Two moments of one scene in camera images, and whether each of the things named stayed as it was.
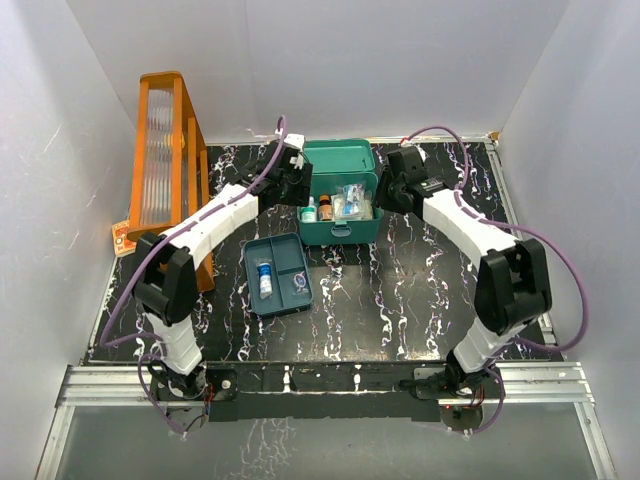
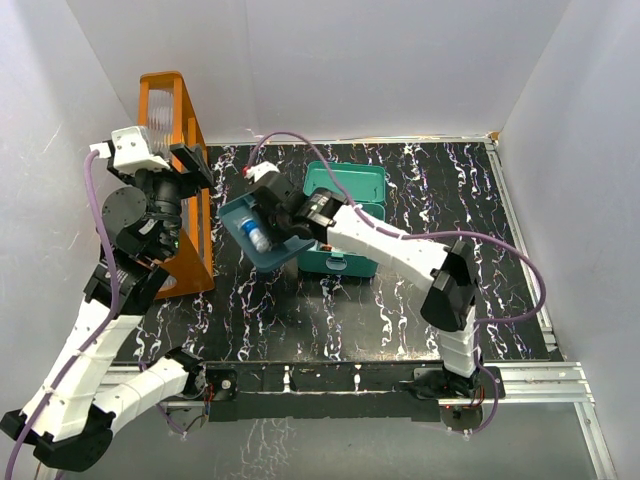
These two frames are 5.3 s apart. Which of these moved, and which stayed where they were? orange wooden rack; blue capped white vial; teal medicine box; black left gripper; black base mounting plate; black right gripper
Moved: blue capped white vial; black right gripper; teal medicine box; black left gripper
Stayed: black base mounting plate; orange wooden rack
